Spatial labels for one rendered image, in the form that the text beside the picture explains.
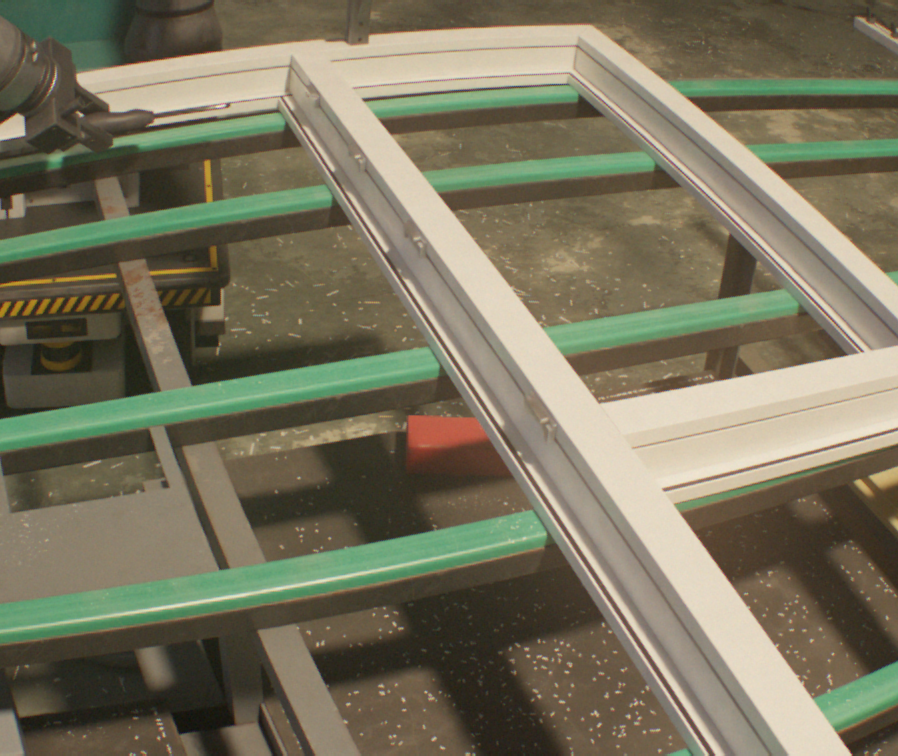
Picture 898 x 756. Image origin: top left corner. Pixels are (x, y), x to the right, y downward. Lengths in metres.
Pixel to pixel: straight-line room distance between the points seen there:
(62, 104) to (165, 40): 0.85
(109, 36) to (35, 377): 0.67
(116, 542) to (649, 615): 0.42
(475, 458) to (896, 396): 0.54
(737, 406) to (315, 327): 1.83
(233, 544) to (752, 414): 0.45
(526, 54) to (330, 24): 2.77
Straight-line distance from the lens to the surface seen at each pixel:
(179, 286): 2.41
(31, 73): 1.42
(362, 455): 1.57
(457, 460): 1.54
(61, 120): 1.46
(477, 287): 1.23
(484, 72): 1.85
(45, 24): 2.48
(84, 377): 2.54
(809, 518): 1.59
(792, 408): 1.17
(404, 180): 1.40
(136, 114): 1.59
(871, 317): 1.37
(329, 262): 3.10
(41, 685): 2.11
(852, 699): 1.00
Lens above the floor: 1.57
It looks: 34 degrees down
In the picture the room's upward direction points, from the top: 5 degrees clockwise
